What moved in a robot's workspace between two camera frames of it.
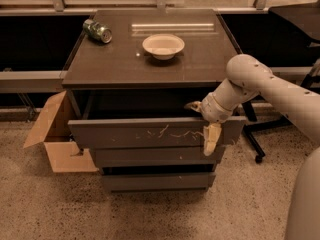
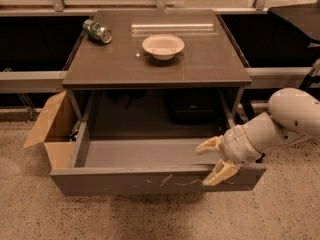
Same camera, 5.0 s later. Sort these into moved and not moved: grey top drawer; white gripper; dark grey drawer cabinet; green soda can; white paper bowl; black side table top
Moved: grey top drawer; white gripper
Not moved: dark grey drawer cabinet; white paper bowl; black side table top; green soda can
